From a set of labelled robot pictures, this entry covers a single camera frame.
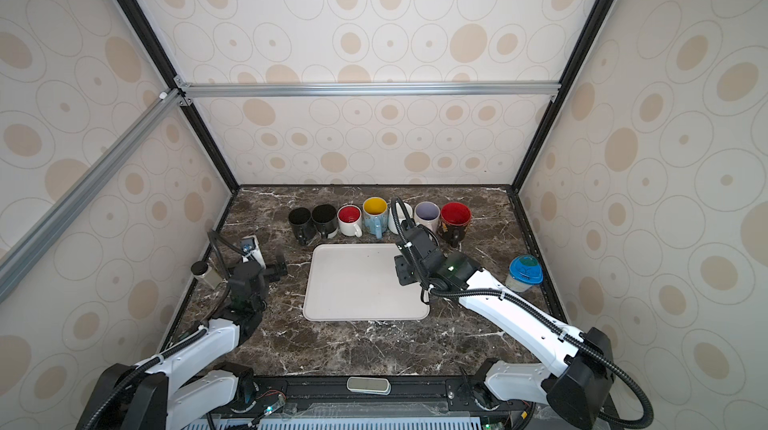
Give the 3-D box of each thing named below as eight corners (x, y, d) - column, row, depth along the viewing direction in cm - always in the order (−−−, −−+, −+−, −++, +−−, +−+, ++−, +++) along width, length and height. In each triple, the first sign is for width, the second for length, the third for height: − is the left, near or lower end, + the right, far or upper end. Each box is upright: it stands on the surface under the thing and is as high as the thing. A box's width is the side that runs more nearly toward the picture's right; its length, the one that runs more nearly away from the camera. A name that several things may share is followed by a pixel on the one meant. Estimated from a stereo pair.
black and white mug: (325, 247, 104) (319, 229, 96) (314, 227, 110) (308, 209, 102) (346, 237, 107) (342, 219, 99) (334, 218, 112) (330, 200, 104)
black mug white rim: (292, 247, 104) (284, 230, 96) (297, 225, 110) (290, 207, 103) (313, 247, 104) (307, 230, 96) (318, 225, 110) (312, 207, 103)
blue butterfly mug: (363, 244, 105) (361, 225, 96) (365, 216, 113) (363, 196, 104) (388, 244, 105) (388, 225, 96) (388, 216, 113) (388, 196, 105)
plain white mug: (338, 240, 106) (335, 226, 100) (341, 218, 112) (338, 204, 106) (360, 240, 106) (359, 226, 100) (362, 218, 112) (361, 204, 106)
